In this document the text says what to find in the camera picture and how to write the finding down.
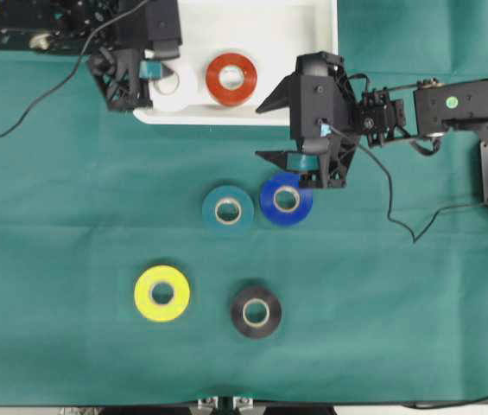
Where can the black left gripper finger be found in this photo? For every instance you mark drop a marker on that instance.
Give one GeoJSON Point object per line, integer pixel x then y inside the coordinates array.
{"type": "Point", "coordinates": [153, 70]}

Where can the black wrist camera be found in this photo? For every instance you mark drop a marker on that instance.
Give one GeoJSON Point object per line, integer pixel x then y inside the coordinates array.
{"type": "Point", "coordinates": [318, 99]}
{"type": "Point", "coordinates": [163, 27]}

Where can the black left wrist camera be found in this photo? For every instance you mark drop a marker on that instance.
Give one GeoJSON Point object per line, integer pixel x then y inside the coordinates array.
{"type": "Point", "coordinates": [163, 27]}

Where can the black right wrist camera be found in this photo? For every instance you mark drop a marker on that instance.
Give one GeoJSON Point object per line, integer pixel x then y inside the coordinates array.
{"type": "Point", "coordinates": [318, 99]}

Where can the metal table bracket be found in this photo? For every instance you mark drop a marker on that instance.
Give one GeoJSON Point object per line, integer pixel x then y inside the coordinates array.
{"type": "Point", "coordinates": [226, 405]}

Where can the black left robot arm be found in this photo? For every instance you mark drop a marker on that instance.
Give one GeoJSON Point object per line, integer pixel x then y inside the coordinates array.
{"type": "Point", "coordinates": [127, 43]}

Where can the white plastic case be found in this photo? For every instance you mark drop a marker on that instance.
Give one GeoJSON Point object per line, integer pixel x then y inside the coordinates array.
{"type": "Point", "coordinates": [272, 34]}

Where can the green table cloth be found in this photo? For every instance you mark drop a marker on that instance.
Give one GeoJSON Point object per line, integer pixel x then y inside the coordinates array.
{"type": "Point", "coordinates": [383, 287]}

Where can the yellow tape roll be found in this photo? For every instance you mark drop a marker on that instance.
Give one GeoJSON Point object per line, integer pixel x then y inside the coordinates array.
{"type": "Point", "coordinates": [162, 293]}

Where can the white tape roll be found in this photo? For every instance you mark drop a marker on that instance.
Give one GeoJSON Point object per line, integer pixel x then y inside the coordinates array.
{"type": "Point", "coordinates": [177, 91]}

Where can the blue tape roll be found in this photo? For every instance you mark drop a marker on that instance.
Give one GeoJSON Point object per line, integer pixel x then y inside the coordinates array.
{"type": "Point", "coordinates": [282, 200]}

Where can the green tape roll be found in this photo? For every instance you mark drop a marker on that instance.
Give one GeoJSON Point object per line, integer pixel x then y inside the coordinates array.
{"type": "Point", "coordinates": [228, 210]}

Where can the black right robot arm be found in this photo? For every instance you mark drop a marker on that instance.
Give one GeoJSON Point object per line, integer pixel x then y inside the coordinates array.
{"type": "Point", "coordinates": [379, 120]}

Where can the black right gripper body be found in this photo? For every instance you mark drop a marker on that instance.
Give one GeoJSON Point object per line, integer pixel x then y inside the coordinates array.
{"type": "Point", "coordinates": [322, 178]}

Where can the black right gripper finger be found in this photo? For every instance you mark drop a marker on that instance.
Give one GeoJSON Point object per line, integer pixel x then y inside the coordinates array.
{"type": "Point", "coordinates": [291, 161]}
{"type": "Point", "coordinates": [280, 98]}

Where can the red tape roll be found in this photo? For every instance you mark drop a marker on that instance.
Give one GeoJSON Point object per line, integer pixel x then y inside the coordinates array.
{"type": "Point", "coordinates": [231, 78]}

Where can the black tape roll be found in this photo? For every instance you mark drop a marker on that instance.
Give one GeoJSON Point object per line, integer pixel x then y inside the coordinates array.
{"type": "Point", "coordinates": [256, 312]}

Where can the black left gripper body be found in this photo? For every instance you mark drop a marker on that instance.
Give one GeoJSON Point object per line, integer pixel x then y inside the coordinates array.
{"type": "Point", "coordinates": [117, 76]}

